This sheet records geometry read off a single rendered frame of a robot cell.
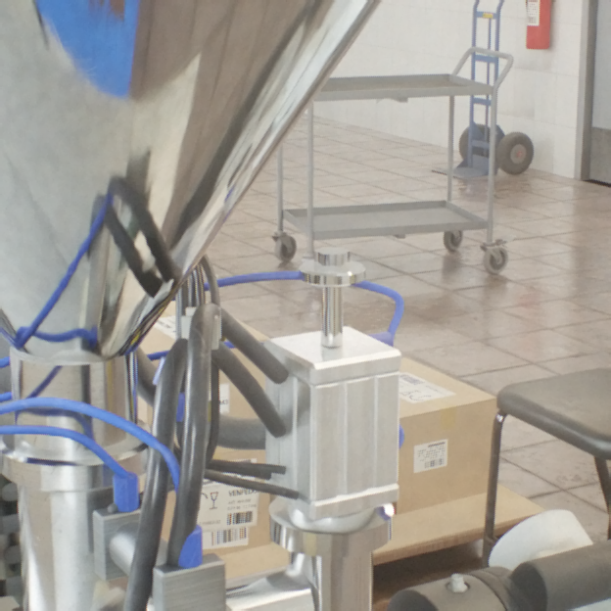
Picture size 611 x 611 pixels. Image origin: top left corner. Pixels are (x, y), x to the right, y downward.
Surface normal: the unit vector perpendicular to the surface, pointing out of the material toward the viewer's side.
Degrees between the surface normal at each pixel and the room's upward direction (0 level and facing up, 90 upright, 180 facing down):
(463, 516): 0
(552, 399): 0
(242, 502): 90
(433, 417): 90
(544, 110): 90
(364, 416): 90
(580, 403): 0
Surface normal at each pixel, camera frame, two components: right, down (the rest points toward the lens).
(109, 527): 0.49, 0.22
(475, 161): -0.87, 0.13
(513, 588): 0.16, -0.83
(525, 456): 0.00, -0.97
